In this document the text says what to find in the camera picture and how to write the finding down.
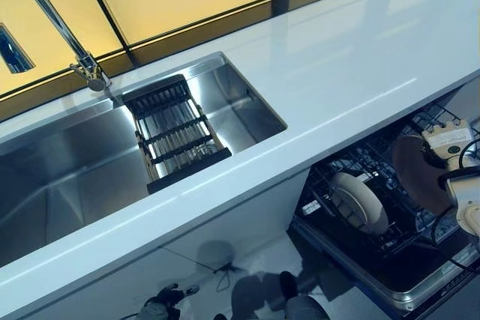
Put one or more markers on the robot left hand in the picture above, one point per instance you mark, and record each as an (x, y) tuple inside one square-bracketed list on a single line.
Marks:
[(165, 301)]

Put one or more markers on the black robot right foot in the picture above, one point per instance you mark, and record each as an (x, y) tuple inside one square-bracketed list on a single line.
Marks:
[(288, 284)]

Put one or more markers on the black slatted sink drying rack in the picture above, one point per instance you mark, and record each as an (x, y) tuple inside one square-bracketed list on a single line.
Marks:
[(176, 136)]

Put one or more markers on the stainless steel sink basin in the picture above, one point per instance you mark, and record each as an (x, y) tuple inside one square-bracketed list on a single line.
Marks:
[(75, 162)]

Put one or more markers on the grey robot right leg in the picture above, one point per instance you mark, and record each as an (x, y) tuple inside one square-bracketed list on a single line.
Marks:
[(303, 308)]

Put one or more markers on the cream ceramic plate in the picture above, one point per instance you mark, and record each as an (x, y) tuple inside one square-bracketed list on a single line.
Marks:
[(416, 174), (360, 204)]

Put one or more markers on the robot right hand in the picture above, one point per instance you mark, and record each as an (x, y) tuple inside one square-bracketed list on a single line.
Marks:
[(446, 144)]

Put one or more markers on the chrome pull-down kitchen faucet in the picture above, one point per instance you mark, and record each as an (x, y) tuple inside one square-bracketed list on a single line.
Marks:
[(56, 24)]

